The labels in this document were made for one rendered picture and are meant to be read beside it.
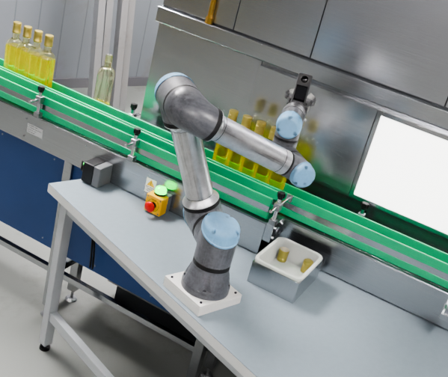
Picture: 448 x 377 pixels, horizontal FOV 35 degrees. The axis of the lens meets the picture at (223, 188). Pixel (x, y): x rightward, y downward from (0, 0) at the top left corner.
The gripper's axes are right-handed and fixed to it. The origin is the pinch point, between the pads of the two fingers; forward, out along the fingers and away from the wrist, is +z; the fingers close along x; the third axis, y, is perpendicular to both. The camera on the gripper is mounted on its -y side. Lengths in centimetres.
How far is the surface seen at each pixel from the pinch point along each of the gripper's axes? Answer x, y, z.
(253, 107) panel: -16.9, 15.9, 17.5
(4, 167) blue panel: -112, 73, 18
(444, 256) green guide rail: 62, 37, -14
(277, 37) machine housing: -15.1, -11.3, 20.1
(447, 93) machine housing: 45.7, -12.8, 2.6
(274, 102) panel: -9.7, 11.0, 15.4
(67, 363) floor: -59, 132, -15
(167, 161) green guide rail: -40, 39, -2
